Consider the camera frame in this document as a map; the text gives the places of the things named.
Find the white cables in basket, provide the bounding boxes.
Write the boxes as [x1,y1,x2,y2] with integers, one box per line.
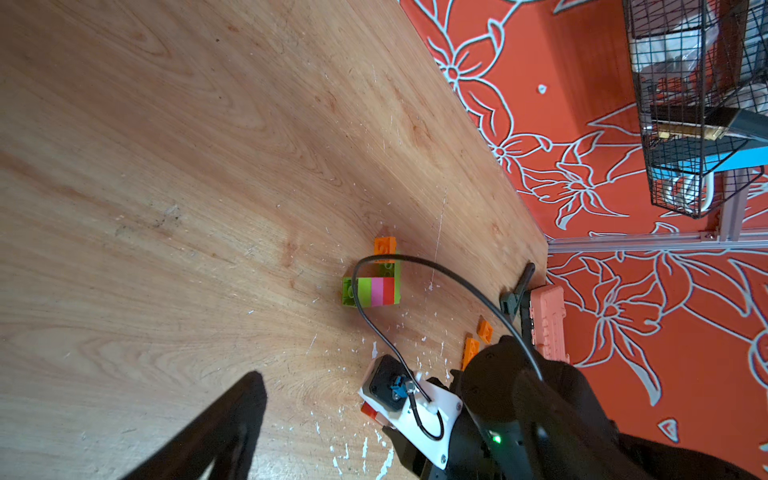
[659,170,718,211]

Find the orange square lego plate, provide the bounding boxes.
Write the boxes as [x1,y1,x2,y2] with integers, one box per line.
[374,236,397,255]

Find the black wire basket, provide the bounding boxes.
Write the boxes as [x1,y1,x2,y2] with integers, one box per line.
[623,1,767,219]

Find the dark green clamp tool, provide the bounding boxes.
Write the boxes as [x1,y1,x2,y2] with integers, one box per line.
[499,262,536,322]

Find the long green lego plate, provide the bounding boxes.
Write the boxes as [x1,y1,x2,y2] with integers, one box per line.
[341,261,402,309]

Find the pink lego brick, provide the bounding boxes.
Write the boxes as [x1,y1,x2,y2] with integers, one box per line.
[371,277,386,307]

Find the plastic bag in basket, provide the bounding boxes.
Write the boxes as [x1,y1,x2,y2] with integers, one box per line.
[628,24,720,103]

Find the black small box in basket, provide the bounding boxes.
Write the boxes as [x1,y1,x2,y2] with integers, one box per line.
[651,106,767,143]

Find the small red lego brick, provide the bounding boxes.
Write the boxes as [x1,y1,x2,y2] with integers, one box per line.
[360,402,378,421]

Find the small orange lego plate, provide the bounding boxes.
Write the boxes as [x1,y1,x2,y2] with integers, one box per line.
[476,318,494,344]

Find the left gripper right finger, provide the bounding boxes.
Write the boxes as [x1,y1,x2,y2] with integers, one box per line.
[512,370,650,479]

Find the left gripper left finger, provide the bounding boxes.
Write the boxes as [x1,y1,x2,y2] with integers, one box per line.
[125,371,267,479]

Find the long orange lego plate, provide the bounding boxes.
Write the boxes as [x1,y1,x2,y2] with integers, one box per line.
[461,336,480,371]

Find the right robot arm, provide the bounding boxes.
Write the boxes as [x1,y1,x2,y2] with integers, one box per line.
[384,336,753,479]

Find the red plastic tool case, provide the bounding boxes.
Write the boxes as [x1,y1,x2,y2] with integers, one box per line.
[529,285,570,363]

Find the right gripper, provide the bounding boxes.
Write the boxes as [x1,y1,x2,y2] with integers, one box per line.
[389,404,498,479]

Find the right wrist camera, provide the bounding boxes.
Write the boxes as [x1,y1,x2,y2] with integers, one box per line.
[358,354,463,464]

